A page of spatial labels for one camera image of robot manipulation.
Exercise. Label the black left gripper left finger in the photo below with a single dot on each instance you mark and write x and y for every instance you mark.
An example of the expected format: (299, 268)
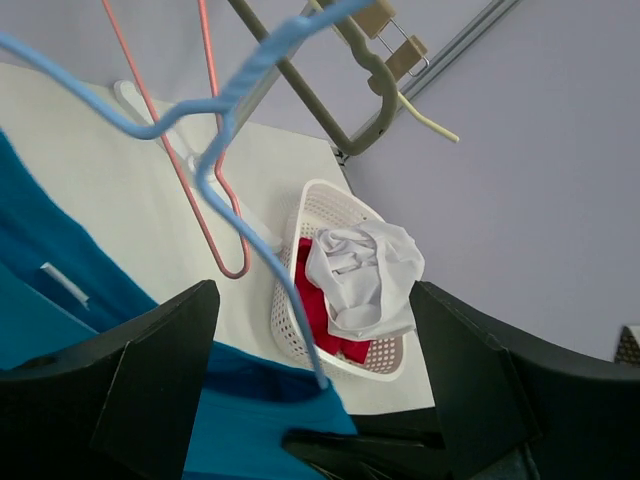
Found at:
(120, 405)

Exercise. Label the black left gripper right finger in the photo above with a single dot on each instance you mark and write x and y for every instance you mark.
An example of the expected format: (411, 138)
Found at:
(503, 394)

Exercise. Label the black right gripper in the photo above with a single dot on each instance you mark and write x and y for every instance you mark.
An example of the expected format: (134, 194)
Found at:
(405, 445)

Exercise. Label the blue t shirt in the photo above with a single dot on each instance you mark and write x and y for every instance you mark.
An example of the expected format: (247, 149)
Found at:
(58, 288)

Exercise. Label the red t shirt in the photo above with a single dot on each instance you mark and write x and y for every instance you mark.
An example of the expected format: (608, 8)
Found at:
(317, 314)

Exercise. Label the white t shirt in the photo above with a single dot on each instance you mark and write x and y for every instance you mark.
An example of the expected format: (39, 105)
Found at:
(366, 273)

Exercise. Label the light blue wire hanger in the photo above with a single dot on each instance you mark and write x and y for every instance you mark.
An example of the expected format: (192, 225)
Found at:
(271, 50)

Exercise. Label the grey plastic hanger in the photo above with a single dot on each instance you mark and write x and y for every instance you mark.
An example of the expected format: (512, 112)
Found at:
(348, 89)

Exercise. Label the wooden clip hanger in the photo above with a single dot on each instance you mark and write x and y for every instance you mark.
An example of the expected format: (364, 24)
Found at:
(372, 20)

